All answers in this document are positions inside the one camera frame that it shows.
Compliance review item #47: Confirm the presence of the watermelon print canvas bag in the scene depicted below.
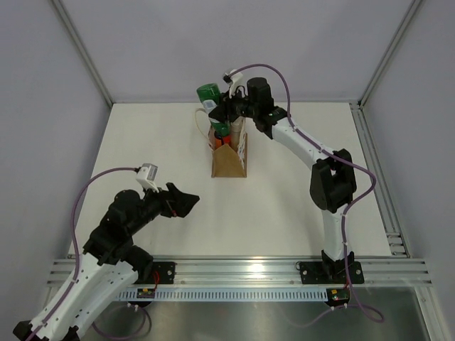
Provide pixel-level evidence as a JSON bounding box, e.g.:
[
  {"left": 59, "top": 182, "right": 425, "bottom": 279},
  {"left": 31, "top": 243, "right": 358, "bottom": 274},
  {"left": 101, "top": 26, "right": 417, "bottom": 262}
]
[{"left": 205, "top": 120, "right": 248, "bottom": 178}]

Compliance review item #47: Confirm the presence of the beige pump soap bottle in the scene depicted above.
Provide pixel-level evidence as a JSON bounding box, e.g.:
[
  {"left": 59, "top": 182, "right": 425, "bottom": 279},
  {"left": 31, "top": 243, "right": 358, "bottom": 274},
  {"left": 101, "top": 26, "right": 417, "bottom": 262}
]
[{"left": 230, "top": 117, "right": 244, "bottom": 150}]

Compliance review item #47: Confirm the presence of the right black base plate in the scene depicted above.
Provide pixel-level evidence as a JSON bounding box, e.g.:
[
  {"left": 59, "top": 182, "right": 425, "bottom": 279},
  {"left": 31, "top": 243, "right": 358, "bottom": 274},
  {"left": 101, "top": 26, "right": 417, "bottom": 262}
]
[{"left": 297, "top": 261, "right": 365, "bottom": 285}]

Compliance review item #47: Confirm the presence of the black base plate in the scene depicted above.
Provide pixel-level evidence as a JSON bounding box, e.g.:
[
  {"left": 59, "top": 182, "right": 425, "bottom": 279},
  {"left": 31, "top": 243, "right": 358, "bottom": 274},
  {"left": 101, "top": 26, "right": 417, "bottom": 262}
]
[
  {"left": 297, "top": 261, "right": 365, "bottom": 285},
  {"left": 135, "top": 261, "right": 176, "bottom": 285}
]

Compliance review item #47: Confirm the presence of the orange blue spray can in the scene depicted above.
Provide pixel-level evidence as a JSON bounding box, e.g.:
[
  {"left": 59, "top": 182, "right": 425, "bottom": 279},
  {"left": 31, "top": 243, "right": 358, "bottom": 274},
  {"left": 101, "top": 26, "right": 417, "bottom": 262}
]
[{"left": 214, "top": 131, "right": 230, "bottom": 149}]

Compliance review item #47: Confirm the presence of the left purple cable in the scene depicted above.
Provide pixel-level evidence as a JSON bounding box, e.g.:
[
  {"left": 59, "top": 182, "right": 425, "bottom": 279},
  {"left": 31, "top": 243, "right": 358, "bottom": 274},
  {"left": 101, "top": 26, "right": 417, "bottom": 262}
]
[{"left": 24, "top": 166, "right": 152, "bottom": 338}]

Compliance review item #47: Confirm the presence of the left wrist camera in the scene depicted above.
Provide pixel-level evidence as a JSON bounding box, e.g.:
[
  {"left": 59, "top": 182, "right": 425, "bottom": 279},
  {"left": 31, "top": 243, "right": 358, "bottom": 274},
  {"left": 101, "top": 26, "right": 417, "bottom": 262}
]
[{"left": 136, "top": 163, "right": 159, "bottom": 193}]

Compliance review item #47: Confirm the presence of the green dish soap bottle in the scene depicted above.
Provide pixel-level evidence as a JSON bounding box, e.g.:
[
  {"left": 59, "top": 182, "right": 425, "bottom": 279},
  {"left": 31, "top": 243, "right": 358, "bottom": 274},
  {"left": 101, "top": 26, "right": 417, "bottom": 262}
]
[{"left": 196, "top": 83, "right": 230, "bottom": 137}]

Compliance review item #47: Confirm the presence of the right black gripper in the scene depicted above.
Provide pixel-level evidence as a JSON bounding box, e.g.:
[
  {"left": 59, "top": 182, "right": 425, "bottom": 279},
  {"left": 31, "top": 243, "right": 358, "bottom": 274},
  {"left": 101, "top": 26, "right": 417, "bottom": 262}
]
[{"left": 209, "top": 85, "right": 258, "bottom": 124}]

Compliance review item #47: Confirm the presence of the right aluminium frame post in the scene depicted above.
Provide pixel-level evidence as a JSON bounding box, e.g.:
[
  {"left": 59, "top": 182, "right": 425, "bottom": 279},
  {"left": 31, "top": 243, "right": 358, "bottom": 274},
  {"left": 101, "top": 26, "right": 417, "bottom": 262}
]
[{"left": 357, "top": 0, "right": 425, "bottom": 109}]

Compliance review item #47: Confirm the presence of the left aluminium frame post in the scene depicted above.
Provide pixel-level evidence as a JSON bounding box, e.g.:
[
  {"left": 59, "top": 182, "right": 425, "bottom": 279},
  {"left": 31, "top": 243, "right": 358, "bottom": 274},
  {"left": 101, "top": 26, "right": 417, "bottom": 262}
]
[{"left": 48, "top": 0, "right": 114, "bottom": 109}]

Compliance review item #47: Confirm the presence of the aluminium mounting rail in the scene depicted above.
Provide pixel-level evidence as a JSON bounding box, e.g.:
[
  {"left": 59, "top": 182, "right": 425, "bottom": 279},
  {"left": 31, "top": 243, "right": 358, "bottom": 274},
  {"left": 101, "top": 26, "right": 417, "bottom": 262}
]
[{"left": 45, "top": 254, "right": 433, "bottom": 287}]

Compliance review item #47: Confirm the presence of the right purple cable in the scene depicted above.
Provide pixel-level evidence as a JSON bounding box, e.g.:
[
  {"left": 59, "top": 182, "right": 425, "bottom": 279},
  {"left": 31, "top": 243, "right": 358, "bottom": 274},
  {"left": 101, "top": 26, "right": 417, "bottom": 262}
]
[{"left": 234, "top": 63, "right": 385, "bottom": 326}]

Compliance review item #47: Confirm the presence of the white slotted cable duct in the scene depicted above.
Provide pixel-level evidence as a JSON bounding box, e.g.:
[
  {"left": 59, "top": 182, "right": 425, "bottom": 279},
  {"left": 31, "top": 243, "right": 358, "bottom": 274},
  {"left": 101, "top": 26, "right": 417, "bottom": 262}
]
[{"left": 114, "top": 287, "right": 328, "bottom": 302}]

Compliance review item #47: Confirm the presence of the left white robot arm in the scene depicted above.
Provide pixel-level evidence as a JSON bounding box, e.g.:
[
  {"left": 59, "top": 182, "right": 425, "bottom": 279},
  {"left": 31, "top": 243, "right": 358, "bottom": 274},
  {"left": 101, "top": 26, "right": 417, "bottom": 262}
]
[{"left": 13, "top": 183, "right": 200, "bottom": 340}]

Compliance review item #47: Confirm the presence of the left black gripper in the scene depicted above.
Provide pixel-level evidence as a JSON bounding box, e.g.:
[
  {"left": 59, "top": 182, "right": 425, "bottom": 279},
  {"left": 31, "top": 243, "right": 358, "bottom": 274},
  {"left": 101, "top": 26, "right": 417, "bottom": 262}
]
[{"left": 127, "top": 180, "right": 199, "bottom": 235}]

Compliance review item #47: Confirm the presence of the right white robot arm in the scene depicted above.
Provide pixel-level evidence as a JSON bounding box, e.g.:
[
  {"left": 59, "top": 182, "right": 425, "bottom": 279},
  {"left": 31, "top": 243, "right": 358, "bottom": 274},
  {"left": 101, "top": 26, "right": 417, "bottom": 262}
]
[{"left": 208, "top": 72, "right": 357, "bottom": 286}]

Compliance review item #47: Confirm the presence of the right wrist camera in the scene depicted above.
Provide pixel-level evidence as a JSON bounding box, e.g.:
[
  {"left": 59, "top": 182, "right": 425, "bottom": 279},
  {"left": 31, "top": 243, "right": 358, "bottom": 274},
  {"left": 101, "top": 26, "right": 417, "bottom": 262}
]
[{"left": 223, "top": 69, "right": 243, "bottom": 98}]

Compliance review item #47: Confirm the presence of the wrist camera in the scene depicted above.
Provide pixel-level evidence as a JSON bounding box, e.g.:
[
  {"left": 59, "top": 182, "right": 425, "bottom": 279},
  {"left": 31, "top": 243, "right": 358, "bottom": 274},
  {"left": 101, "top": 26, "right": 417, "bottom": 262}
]
[
  {"left": 136, "top": 163, "right": 159, "bottom": 193},
  {"left": 223, "top": 69, "right": 243, "bottom": 98}
]

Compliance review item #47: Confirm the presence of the aluminium frame post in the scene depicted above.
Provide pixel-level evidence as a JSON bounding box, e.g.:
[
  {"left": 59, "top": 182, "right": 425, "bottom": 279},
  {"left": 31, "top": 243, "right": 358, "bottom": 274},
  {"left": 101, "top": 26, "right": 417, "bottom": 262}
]
[
  {"left": 357, "top": 0, "right": 425, "bottom": 109},
  {"left": 48, "top": 0, "right": 114, "bottom": 109}
]

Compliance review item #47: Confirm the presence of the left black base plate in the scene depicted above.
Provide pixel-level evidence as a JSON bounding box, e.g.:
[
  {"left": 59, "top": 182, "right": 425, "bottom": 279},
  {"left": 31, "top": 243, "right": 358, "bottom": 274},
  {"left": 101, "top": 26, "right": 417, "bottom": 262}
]
[{"left": 135, "top": 261, "right": 176, "bottom": 285}]

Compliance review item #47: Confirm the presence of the purple cable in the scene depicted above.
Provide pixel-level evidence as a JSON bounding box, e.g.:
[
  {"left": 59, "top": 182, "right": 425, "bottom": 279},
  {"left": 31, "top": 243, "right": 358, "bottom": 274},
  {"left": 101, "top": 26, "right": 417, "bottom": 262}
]
[
  {"left": 24, "top": 166, "right": 152, "bottom": 338},
  {"left": 234, "top": 63, "right": 385, "bottom": 326}
]

